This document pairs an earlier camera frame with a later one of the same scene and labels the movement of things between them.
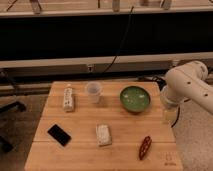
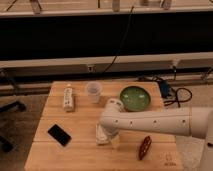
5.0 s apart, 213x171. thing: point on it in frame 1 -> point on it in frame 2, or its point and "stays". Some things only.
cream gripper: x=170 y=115 -> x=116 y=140
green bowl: x=135 y=99 stays
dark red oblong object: x=145 y=148 stays
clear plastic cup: x=94 y=91 stays
